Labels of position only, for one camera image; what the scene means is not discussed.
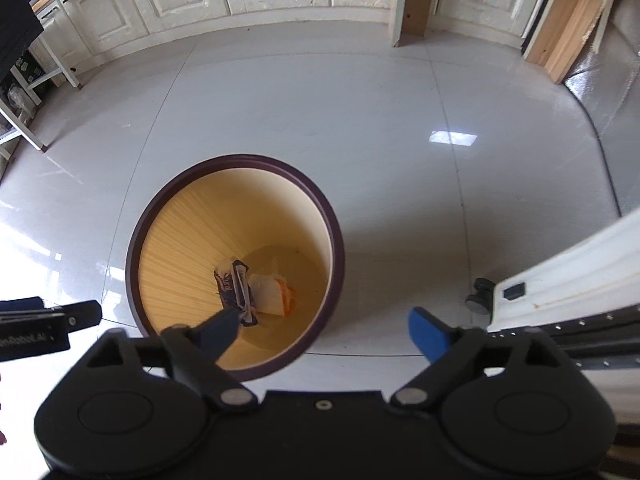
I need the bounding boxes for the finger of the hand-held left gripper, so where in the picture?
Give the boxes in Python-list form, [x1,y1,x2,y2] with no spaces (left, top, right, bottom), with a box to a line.
[0,297,45,313]
[64,301,102,333]

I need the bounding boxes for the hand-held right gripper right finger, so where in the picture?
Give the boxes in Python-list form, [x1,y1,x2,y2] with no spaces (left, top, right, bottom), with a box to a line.
[390,307,576,411]

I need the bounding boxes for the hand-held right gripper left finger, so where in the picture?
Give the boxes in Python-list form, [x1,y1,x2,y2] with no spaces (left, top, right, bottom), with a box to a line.
[75,306,258,411]

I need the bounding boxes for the dark blue snack wrapper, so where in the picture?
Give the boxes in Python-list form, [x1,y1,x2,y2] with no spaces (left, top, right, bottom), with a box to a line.
[214,258,261,328]

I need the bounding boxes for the white and orange packet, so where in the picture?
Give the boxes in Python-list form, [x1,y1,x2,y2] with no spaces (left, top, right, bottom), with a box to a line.
[247,272,296,317]

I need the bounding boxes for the beige bin with dark rim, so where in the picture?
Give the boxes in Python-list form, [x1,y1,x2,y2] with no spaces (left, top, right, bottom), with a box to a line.
[125,154,346,382]

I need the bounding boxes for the black caster wheel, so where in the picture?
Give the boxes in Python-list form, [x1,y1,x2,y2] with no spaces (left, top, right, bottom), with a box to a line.
[465,277,497,316]

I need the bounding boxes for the black cloth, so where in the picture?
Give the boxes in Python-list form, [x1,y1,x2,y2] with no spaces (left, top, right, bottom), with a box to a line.
[0,0,45,78]

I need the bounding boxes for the silver foil sheet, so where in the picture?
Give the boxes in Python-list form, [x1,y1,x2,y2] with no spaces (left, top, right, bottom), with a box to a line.
[565,7,640,221]

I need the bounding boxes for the wooden table side panel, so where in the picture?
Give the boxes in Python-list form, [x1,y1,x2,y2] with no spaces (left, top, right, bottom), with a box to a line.
[390,0,432,48]

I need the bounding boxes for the leaning pale wooden board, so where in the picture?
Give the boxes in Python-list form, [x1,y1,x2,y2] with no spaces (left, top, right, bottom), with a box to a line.
[544,0,623,84]

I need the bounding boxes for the leaning black edged panel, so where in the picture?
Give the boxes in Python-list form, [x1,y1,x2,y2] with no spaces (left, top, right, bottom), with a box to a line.
[519,0,568,56]

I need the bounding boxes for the black perforated metal rail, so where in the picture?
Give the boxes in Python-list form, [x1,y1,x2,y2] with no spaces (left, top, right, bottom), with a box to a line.
[492,305,640,376]

